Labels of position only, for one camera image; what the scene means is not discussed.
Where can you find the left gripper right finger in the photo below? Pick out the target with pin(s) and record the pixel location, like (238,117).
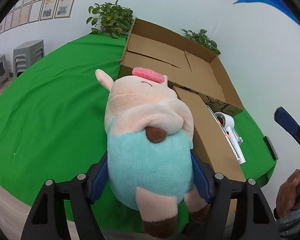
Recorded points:
(203,178)

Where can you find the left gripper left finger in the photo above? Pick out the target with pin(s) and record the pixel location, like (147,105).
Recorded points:
(97,178)

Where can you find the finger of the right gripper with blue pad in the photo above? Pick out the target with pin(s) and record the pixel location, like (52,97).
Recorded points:
(287,122)

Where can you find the long brown cardboard box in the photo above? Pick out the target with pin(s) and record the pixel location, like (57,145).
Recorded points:
(209,142)

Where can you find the green white medicine box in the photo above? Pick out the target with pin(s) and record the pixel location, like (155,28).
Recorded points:
(230,139)

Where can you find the white hair dryer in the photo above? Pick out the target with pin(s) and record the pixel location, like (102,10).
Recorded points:
(228,121)

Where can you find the pink pig plush toy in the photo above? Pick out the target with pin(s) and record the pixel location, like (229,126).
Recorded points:
(149,142)

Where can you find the person's right hand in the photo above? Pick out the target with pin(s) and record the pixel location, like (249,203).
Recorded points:
(286,197)

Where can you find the small black device on table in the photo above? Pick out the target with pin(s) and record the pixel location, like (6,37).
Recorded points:
(270,147)

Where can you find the grey jacket sleeve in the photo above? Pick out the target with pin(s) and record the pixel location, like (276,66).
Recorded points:
(289,227)

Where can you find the large open cardboard tray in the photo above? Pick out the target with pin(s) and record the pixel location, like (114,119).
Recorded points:
(187,65)

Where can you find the right potted green plant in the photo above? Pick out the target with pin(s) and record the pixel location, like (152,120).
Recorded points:
(202,39)

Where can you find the potted green plant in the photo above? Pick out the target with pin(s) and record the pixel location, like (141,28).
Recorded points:
(110,19)
(202,39)

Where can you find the grey plastic stool stack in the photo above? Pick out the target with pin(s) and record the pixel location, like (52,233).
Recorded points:
(27,54)

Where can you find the left potted green plant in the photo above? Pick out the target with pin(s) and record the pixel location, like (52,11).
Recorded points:
(110,19)

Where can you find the framed certificates on wall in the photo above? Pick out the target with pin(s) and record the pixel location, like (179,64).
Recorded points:
(29,11)

